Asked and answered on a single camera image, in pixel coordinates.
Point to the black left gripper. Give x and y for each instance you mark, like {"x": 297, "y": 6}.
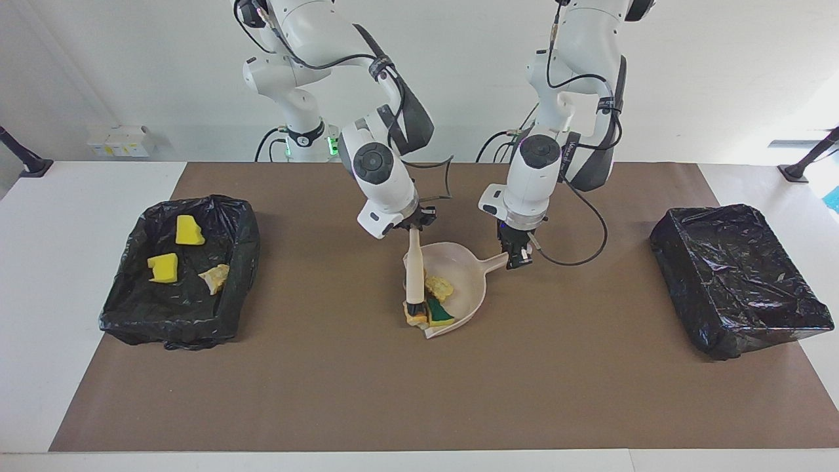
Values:
{"x": 516, "y": 239}

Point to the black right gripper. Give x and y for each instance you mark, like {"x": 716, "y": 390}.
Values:
{"x": 419, "y": 219}

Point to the beige plastic dustpan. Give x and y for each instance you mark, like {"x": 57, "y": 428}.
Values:
{"x": 468, "y": 275}

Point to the beige hand brush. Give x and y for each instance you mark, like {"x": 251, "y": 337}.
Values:
{"x": 414, "y": 275}

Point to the pale bread piece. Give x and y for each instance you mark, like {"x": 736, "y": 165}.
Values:
{"x": 439, "y": 287}

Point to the green and yellow sponge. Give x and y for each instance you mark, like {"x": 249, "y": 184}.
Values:
{"x": 442, "y": 313}

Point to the striped croissant bread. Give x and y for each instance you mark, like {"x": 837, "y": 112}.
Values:
{"x": 414, "y": 320}

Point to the pale torn bread chunk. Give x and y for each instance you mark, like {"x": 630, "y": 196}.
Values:
{"x": 215, "y": 278}

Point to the squarish yellow sponge piece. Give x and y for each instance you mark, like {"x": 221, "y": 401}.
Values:
{"x": 189, "y": 231}

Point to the notched yellow sponge piece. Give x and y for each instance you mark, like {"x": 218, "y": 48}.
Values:
{"x": 164, "y": 269}

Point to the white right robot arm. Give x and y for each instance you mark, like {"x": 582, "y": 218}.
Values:
{"x": 383, "y": 190}

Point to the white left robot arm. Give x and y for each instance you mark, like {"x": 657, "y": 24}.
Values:
{"x": 534, "y": 177}

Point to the black bag-lined bin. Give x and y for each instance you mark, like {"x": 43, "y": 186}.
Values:
{"x": 741, "y": 282}
{"x": 190, "y": 314}

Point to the brown table mat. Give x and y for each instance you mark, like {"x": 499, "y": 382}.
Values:
{"x": 590, "y": 406}

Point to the blue object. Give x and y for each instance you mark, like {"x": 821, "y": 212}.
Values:
{"x": 834, "y": 200}

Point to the black camera stand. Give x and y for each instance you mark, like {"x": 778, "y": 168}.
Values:
{"x": 26, "y": 160}
{"x": 803, "y": 167}

